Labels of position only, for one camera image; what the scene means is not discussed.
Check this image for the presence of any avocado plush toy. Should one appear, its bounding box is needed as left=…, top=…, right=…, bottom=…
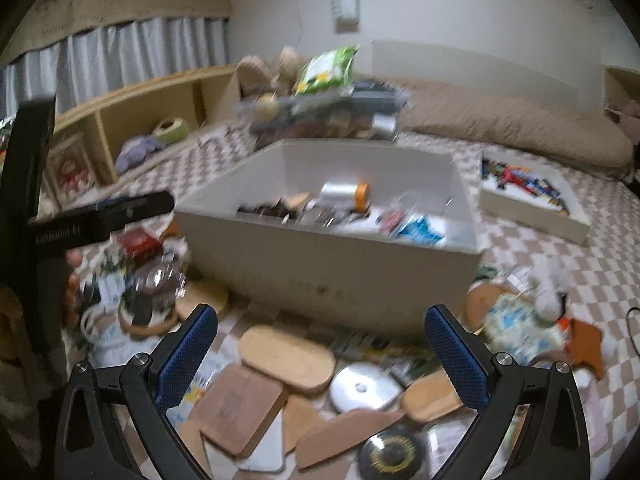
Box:
left=151, top=116, right=190, bottom=142

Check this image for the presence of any fuzzy beige slipper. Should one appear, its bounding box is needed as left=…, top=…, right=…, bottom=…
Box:
left=236, top=56, right=273, bottom=98
left=277, top=46, right=303, bottom=86

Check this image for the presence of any long beige pillow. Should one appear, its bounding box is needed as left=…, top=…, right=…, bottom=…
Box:
left=390, top=77, right=633, bottom=176

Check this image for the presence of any black round tin gold print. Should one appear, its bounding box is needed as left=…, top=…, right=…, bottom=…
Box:
left=359, top=430, right=427, bottom=480

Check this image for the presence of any oval wooden box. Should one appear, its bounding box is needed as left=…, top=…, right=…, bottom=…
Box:
left=402, top=370, right=476, bottom=421

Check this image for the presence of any white flat card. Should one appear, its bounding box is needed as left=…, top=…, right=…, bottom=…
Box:
left=239, top=412, right=287, bottom=473

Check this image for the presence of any white fluffy plush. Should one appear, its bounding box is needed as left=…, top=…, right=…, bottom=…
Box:
left=530, top=260, right=566, bottom=318

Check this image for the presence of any pile of coloured pens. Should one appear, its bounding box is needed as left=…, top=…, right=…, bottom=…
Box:
left=482, top=160, right=571, bottom=211

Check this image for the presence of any small round cork coaster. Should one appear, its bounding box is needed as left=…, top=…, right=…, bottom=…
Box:
left=467, top=282, right=516, bottom=331

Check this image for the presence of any floral fabric pouch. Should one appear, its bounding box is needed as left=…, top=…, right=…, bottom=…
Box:
left=482, top=294, right=546, bottom=356

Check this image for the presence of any grey curtain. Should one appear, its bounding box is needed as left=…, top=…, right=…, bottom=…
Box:
left=0, top=15, right=231, bottom=116

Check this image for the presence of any small red box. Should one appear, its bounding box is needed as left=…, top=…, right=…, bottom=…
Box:
left=117, top=228, right=163, bottom=261

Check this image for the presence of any white cardboard storage box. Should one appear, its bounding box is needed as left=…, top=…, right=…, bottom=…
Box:
left=172, top=139, right=483, bottom=338

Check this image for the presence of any plastic wrap roll orange end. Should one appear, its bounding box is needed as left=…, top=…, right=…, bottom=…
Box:
left=320, top=181, right=372, bottom=213

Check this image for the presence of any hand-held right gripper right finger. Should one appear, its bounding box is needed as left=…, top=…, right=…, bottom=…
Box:
left=424, top=304, right=591, bottom=480

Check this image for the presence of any half-moon wooden piece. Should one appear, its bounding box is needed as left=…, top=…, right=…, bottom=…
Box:
left=296, top=408, right=406, bottom=470

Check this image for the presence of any brown rectangular wooden block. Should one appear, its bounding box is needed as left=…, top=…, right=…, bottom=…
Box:
left=189, top=365, right=290, bottom=458

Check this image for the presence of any white headboard panel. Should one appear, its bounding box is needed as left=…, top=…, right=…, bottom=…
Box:
left=372, top=40, right=578, bottom=106

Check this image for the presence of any clear crinkly plastic bag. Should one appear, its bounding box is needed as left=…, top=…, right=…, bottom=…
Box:
left=125, top=257, right=188, bottom=306

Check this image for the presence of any green snack bag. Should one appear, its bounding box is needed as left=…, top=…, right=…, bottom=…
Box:
left=292, top=45, right=361, bottom=97

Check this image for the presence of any wooden embroidery hoop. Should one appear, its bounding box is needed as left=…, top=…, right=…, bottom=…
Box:
left=117, top=295, right=178, bottom=336

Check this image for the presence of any white shallow tray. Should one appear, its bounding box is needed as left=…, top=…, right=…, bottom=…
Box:
left=479, top=157, right=591, bottom=246

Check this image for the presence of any silver round disc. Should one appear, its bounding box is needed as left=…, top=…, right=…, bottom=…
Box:
left=329, top=364, right=403, bottom=413

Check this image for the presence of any brown leather piece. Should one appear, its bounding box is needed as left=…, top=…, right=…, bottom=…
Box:
left=560, top=317, right=608, bottom=376

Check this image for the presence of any wooden shelf unit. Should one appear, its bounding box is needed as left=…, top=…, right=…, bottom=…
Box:
left=40, top=62, right=243, bottom=201

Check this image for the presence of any clear plastic storage bin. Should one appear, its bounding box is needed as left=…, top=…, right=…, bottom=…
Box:
left=237, top=80, right=411, bottom=141

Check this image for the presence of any blue white plastic packet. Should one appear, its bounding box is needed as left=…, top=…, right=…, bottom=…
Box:
left=397, top=215, right=446, bottom=247

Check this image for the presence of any oval wooden lid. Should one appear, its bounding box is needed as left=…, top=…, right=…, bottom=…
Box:
left=239, top=326, right=336, bottom=398

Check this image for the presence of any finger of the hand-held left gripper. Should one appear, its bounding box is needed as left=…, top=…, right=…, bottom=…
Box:
left=97, top=191, right=176, bottom=233

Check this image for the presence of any beige curtain valance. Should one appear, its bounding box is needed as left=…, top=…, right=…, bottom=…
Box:
left=10, top=0, right=233, bottom=56

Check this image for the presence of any person's left hand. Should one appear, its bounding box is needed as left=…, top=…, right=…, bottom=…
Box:
left=64, top=252, right=85, bottom=326

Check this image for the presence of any framed picture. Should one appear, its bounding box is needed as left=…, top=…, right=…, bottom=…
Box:
left=42, top=132, right=98, bottom=206

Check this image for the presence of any purple plush toy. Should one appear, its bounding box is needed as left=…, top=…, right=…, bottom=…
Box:
left=116, top=136, right=166, bottom=173

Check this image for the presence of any round wooden box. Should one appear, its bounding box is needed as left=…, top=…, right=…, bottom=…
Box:
left=175, top=282, right=230, bottom=321

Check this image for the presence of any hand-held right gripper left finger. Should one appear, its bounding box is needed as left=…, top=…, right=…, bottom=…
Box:
left=55, top=304, right=218, bottom=480

